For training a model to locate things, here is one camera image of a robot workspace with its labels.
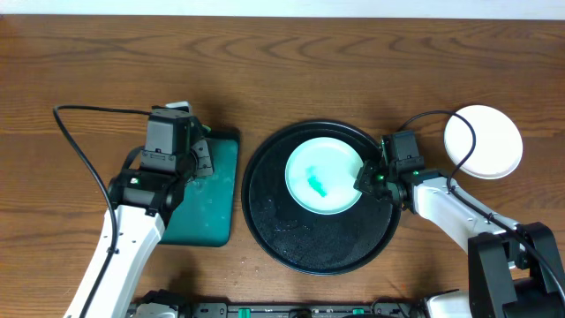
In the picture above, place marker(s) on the round black tray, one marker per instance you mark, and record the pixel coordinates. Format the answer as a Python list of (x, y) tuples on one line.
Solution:
[(298, 238)]

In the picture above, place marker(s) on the mint plate front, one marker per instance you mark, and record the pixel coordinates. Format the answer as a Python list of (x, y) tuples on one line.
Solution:
[(320, 175)]

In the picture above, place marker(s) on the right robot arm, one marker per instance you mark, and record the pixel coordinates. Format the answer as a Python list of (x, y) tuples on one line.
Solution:
[(514, 269)]

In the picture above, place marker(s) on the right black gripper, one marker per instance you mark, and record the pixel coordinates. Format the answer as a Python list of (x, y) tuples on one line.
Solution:
[(368, 180)]

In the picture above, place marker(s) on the white plate with green stain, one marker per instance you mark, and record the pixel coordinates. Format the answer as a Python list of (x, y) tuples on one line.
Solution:
[(499, 146)]

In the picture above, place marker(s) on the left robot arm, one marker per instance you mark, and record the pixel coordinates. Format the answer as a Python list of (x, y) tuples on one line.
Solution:
[(141, 200)]

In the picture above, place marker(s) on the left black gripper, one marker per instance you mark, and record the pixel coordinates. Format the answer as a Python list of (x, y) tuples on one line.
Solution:
[(201, 155)]

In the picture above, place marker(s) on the black rectangular sponge tray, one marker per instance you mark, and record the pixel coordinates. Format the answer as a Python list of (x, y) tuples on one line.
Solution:
[(203, 218)]

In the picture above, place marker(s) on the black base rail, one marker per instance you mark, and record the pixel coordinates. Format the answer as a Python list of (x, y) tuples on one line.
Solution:
[(222, 310)]

